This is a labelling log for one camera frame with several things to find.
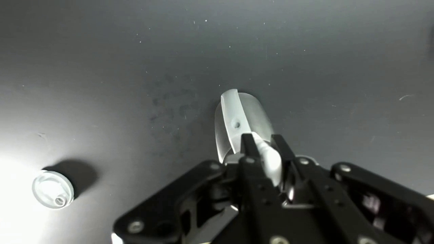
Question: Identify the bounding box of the metallic steel jar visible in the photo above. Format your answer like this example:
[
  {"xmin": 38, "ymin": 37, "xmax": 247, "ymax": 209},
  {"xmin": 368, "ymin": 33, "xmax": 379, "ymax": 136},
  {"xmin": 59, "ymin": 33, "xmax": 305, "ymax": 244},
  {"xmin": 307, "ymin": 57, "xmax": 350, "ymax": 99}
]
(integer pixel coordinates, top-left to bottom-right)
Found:
[{"xmin": 213, "ymin": 87, "xmax": 320, "ymax": 168}]

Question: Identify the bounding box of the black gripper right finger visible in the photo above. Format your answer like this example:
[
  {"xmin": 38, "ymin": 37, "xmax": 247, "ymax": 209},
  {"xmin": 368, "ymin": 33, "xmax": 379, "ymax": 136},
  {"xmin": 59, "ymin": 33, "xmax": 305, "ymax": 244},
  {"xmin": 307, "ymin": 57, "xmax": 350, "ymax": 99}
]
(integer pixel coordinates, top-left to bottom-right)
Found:
[{"xmin": 272, "ymin": 133, "xmax": 434, "ymax": 244}]

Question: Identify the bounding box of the white round jar lid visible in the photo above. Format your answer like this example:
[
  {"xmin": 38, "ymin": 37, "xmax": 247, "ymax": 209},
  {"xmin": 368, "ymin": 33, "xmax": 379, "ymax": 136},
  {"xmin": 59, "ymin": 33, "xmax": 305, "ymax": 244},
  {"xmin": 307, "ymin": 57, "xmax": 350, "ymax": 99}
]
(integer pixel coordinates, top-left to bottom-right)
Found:
[{"xmin": 30, "ymin": 168, "xmax": 76, "ymax": 210}]

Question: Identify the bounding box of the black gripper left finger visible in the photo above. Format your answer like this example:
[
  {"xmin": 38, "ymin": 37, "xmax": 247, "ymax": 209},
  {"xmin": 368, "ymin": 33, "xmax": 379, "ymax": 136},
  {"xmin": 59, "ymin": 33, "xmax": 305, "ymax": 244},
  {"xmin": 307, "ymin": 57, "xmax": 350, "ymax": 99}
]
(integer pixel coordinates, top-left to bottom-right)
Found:
[{"xmin": 111, "ymin": 133, "xmax": 292, "ymax": 244}]

